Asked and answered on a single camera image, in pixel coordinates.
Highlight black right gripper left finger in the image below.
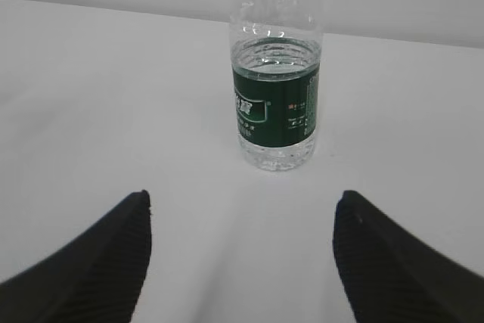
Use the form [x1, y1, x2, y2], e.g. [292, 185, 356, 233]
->
[1, 191, 152, 322]

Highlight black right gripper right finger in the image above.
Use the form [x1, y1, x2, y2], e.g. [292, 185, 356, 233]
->
[332, 191, 483, 322]

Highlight clear green-label water bottle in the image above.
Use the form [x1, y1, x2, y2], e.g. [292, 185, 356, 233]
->
[229, 0, 323, 171]

